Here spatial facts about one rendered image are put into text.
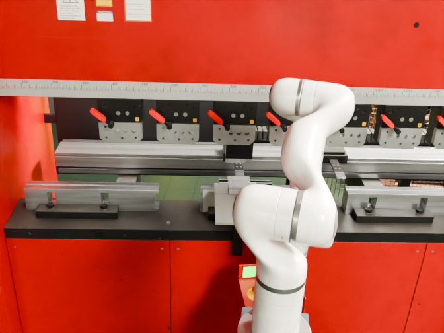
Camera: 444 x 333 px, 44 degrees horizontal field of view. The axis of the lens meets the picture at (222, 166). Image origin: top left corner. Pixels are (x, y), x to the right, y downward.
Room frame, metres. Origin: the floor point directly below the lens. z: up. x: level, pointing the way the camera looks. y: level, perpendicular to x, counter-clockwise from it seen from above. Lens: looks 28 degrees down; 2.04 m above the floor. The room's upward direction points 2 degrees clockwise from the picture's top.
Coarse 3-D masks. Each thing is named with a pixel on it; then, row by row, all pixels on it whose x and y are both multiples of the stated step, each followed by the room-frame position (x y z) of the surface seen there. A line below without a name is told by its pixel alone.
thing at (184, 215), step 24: (24, 216) 1.69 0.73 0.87; (120, 216) 1.72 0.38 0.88; (144, 216) 1.73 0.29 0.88; (168, 216) 1.74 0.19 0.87; (192, 216) 1.74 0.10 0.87; (336, 240) 1.68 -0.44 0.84; (360, 240) 1.68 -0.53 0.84; (384, 240) 1.69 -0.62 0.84; (408, 240) 1.69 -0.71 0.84; (432, 240) 1.70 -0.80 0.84
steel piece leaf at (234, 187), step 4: (228, 180) 1.80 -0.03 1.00; (232, 180) 1.81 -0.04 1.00; (228, 184) 1.78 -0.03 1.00; (232, 184) 1.78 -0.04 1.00; (236, 184) 1.78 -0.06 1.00; (240, 184) 1.78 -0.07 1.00; (244, 184) 1.78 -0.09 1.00; (248, 184) 1.78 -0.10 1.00; (232, 188) 1.75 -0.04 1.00; (236, 188) 1.75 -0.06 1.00; (240, 188) 1.75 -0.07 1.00; (232, 192) 1.71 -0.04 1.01; (236, 192) 1.71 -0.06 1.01
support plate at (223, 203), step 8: (216, 184) 1.77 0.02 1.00; (224, 184) 1.78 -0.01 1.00; (216, 192) 1.72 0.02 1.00; (224, 192) 1.72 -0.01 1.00; (216, 200) 1.66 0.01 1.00; (224, 200) 1.66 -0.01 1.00; (232, 200) 1.67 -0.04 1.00; (216, 208) 1.61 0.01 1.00; (224, 208) 1.61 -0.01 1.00; (232, 208) 1.61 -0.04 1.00; (216, 216) 1.56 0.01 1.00; (224, 216) 1.56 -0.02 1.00; (232, 216) 1.56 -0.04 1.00; (216, 224) 1.52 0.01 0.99; (224, 224) 1.53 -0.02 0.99; (232, 224) 1.53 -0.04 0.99
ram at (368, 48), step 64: (0, 0) 1.73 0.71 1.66; (192, 0) 1.76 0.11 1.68; (256, 0) 1.77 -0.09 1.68; (320, 0) 1.78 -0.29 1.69; (384, 0) 1.79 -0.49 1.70; (0, 64) 1.73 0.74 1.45; (64, 64) 1.74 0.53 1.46; (128, 64) 1.75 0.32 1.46; (192, 64) 1.76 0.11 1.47; (256, 64) 1.77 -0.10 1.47; (320, 64) 1.78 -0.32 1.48; (384, 64) 1.79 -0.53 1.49
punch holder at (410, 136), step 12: (384, 108) 1.80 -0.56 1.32; (396, 108) 1.79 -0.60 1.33; (408, 108) 1.80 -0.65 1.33; (420, 108) 1.80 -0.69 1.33; (396, 120) 1.79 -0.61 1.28; (408, 120) 1.80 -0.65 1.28; (420, 120) 1.80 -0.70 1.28; (384, 132) 1.79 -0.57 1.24; (408, 132) 1.79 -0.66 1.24; (420, 132) 1.80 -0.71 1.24; (384, 144) 1.79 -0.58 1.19; (396, 144) 1.79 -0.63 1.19; (408, 144) 1.79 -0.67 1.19
